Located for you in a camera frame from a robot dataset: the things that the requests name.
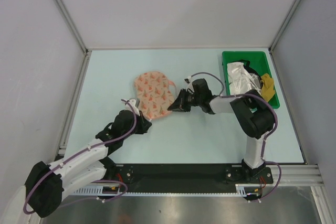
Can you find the white slotted cable duct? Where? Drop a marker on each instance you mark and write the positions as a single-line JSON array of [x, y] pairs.
[[108, 191]]

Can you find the aluminium front frame rail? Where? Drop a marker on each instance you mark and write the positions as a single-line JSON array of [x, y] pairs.
[[300, 175]]

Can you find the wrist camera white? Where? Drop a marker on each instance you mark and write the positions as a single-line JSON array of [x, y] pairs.
[[132, 105], [188, 79]]

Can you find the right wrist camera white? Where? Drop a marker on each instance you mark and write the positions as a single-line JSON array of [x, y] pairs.
[[188, 79]]

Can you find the aluminium frame post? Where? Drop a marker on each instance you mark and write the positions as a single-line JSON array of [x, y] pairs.
[[284, 25], [71, 25]]

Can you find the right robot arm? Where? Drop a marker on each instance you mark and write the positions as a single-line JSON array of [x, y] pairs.
[[255, 116]]

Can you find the left aluminium frame post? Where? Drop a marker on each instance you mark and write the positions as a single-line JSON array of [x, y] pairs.
[[71, 25]]

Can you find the pink floral mesh laundry bag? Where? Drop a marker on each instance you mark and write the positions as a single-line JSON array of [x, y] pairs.
[[153, 91]]

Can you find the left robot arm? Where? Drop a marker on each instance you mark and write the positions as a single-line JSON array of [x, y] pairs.
[[47, 185]]

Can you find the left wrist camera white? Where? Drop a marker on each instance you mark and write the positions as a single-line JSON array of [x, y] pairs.
[[132, 105]]

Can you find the grey black bra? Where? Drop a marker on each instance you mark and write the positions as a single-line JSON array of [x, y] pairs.
[[252, 71]]

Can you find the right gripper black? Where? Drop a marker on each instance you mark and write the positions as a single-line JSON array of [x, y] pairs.
[[180, 103]]

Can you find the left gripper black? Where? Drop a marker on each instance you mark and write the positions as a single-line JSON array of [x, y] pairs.
[[145, 125]]

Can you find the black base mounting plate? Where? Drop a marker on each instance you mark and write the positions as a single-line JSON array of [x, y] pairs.
[[185, 175]]

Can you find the right aluminium frame post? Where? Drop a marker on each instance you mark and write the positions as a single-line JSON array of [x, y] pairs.
[[284, 25]]

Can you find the mustard yellow garment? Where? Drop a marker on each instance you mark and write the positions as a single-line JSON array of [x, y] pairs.
[[268, 87]]

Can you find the white satin bra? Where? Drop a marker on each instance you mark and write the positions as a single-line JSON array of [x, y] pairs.
[[242, 81]]

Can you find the green plastic bin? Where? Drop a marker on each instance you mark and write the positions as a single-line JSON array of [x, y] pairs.
[[255, 60]]

